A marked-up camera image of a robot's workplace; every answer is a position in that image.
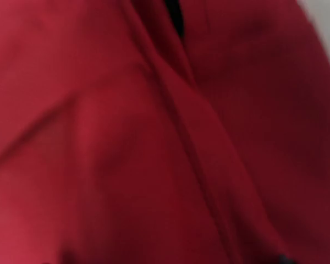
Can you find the red backpack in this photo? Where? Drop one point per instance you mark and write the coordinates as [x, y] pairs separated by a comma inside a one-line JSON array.
[[163, 132]]

